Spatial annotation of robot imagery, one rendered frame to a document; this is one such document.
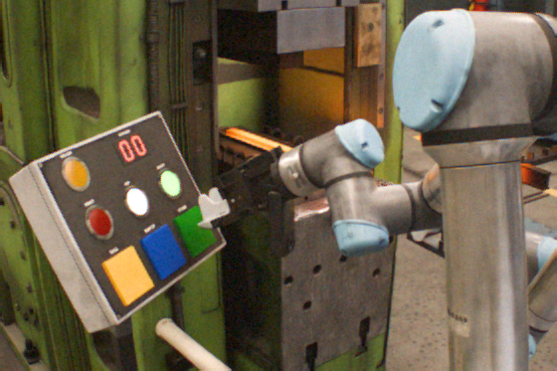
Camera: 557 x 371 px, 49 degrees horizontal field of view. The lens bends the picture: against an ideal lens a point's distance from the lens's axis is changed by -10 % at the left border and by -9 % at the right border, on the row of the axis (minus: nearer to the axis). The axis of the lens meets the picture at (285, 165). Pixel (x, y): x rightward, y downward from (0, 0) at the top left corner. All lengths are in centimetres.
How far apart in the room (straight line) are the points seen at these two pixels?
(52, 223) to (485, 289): 66
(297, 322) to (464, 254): 102
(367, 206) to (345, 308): 79
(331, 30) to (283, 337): 73
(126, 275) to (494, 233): 61
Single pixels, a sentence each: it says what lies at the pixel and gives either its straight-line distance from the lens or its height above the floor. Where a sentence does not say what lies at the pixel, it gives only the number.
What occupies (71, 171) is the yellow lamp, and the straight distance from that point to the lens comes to 105.
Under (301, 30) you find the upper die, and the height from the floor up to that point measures 132.
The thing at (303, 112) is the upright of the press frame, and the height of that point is 102.
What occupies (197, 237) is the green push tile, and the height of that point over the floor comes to 100.
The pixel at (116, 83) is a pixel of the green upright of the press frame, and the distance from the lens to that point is 140.
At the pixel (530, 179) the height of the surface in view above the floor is 97.
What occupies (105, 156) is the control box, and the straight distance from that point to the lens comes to 111.
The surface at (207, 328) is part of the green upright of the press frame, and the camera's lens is 172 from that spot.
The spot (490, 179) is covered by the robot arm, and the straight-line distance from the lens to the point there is 63.
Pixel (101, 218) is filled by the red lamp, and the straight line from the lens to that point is 105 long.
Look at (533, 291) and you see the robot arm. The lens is 109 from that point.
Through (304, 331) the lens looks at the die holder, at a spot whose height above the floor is 60.
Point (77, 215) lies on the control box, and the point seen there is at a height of 111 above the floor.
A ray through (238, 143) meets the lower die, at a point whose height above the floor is 99.
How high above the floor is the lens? 149
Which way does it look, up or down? 18 degrees down
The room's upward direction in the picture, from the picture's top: straight up
